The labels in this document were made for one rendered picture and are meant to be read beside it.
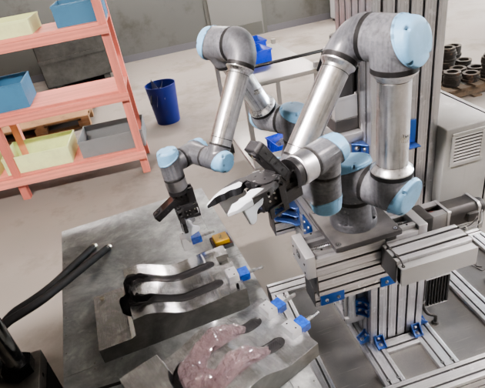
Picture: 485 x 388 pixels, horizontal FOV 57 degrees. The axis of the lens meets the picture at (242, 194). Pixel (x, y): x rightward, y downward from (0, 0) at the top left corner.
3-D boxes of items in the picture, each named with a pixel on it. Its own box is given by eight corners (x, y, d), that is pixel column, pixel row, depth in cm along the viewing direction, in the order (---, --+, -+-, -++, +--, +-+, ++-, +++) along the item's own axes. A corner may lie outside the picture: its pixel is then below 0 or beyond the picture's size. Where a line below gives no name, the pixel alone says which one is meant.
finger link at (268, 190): (260, 205, 85) (283, 184, 91) (259, 199, 84) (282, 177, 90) (240, 203, 88) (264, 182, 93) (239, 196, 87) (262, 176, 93)
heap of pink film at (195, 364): (239, 321, 139) (235, 303, 135) (276, 356, 127) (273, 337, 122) (168, 371, 128) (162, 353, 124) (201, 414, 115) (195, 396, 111)
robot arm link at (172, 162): (183, 145, 150) (164, 156, 145) (191, 174, 156) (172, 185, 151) (168, 142, 155) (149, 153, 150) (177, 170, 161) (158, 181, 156)
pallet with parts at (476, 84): (446, 64, 559) (449, 31, 539) (511, 88, 465) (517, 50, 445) (389, 77, 550) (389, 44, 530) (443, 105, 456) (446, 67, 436)
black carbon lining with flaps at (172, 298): (213, 263, 163) (208, 243, 159) (226, 291, 150) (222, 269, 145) (119, 296, 156) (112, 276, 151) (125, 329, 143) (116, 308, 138)
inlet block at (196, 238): (213, 233, 174) (210, 222, 171) (217, 239, 170) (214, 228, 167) (182, 245, 171) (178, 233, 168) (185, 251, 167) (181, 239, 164)
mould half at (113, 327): (226, 262, 173) (220, 235, 166) (250, 306, 152) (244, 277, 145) (98, 309, 162) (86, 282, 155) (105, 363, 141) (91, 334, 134)
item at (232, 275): (261, 268, 158) (259, 256, 155) (266, 276, 154) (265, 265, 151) (226, 280, 155) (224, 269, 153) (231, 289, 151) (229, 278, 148)
